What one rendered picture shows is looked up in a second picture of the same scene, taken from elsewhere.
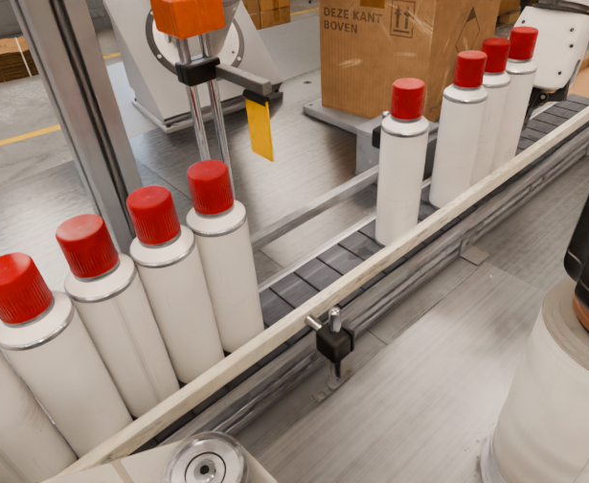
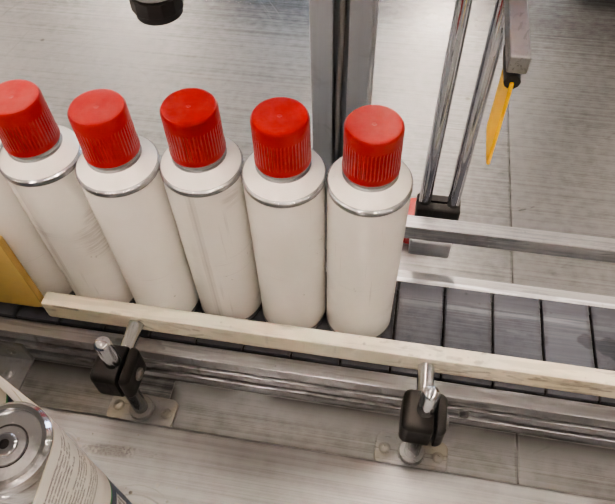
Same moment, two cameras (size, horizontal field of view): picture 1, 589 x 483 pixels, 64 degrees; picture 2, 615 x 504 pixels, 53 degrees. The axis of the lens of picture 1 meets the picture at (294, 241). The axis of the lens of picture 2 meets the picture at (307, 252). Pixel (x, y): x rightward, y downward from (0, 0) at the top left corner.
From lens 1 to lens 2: 18 cm
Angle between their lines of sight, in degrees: 37
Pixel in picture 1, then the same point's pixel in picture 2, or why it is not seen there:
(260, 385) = (322, 380)
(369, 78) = not seen: outside the picture
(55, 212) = not seen: hidden behind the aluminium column
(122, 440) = (156, 317)
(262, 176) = not seen: outside the picture
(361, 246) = not seen: outside the picture
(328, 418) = (337, 480)
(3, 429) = (57, 237)
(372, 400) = not seen: outside the picture
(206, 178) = (356, 137)
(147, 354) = (216, 265)
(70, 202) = (387, 17)
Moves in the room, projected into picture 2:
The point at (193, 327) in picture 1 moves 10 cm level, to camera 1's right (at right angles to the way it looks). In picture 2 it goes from (277, 276) to (382, 375)
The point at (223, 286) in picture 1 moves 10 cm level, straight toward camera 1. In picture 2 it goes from (335, 260) to (239, 374)
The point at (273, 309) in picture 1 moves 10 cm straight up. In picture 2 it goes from (421, 316) to (439, 241)
